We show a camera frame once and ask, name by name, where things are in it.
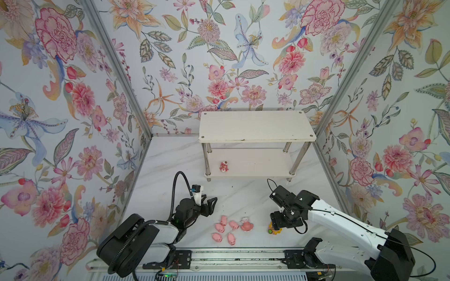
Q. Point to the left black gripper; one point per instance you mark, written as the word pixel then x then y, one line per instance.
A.
pixel 210 210

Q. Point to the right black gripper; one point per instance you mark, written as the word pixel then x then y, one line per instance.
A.
pixel 276 223

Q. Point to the pink bear yellow flower toy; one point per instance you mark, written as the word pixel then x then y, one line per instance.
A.
pixel 272 230

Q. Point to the pink bear with strawberry hat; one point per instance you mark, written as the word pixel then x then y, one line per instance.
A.
pixel 224 167

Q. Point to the pink bear white bowl toy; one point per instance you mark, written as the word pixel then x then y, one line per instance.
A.
pixel 246 225

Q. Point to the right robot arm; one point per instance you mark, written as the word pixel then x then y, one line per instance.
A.
pixel 382 255

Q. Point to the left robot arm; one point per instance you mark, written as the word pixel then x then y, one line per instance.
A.
pixel 151 244

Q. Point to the white two-tier shelf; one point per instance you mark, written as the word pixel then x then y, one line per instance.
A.
pixel 254 143

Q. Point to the small pink pig toy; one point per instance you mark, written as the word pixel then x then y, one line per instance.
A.
pixel 231 239
pixel 217 237
pixel 219 227
pixel 223 220
pixel 234 225

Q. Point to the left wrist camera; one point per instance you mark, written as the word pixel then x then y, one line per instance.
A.
pixel 197 196

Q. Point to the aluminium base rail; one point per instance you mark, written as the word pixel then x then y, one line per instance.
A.
pixel 260 259

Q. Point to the left aluminium corner post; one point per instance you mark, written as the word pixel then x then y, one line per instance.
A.
pixel 94 17

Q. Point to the aluminium corner post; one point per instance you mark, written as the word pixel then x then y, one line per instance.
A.
pixel 94 17
pixel 375 31

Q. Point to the right aluminium corner post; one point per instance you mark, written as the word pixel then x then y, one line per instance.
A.
pixel 375 31

